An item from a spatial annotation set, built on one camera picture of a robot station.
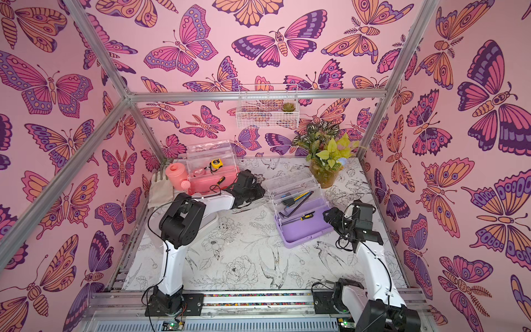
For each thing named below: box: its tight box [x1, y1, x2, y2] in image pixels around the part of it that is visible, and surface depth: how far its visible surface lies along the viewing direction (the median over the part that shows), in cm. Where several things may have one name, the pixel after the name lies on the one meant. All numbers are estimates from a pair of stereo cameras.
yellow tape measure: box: [210, 158, 224, 170], surface depth 108 cm
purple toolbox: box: [264, 174, 334, 249], surface depth 94 cm
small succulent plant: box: [281, 102, 296, 113], surface depth 94 cm
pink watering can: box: [165, 161, 191, 192], surface depth 102 cm
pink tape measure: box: [193, 168, 205, 178], surface depth 105 cm
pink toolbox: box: [185, 139, 239, 196], surface depth 112 cm
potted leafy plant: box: [291, 121, 361, 189], surface depth 98 cm
